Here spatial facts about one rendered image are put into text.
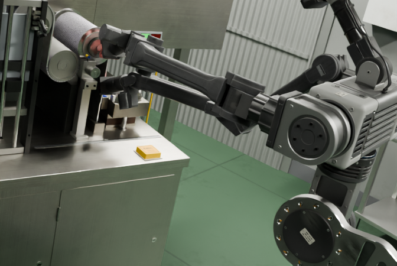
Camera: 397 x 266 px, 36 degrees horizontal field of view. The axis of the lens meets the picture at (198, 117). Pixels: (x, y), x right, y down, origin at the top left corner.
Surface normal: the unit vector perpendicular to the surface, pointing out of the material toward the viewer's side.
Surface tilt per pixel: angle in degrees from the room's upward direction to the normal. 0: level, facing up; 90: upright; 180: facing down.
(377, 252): 90
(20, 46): 90
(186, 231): 0
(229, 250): 0
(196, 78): 74
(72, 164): 0
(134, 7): 90
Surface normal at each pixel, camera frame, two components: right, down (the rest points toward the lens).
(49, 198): 0.58, 0.40
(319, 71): -0.56, 0.11
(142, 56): -0.58, -0.12
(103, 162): 0.21, -0.91
